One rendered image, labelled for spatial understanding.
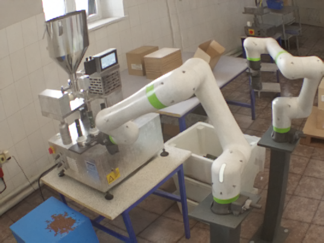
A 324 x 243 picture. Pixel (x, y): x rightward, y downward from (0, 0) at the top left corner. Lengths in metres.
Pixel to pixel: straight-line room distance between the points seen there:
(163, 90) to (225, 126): 0.33
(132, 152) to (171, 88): 0.88
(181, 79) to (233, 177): 0.44
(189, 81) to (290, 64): 0.57
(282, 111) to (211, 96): 0.62
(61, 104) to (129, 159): 0.53
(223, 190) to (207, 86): 0.43
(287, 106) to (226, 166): 0.70
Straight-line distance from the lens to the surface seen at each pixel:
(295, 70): 1.72
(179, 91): 1.39
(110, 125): 1.65
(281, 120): 2.06
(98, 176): 2.04
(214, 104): 1.56
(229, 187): 1.52
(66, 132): 2.17
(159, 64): 3.67
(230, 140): 1.60
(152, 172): 2.29
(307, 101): 2.00
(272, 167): 2.25
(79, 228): 2.23
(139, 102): 1.51
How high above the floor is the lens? 1.98
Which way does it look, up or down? 26 degrees down
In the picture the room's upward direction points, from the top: 8 degrees counter-clockwise
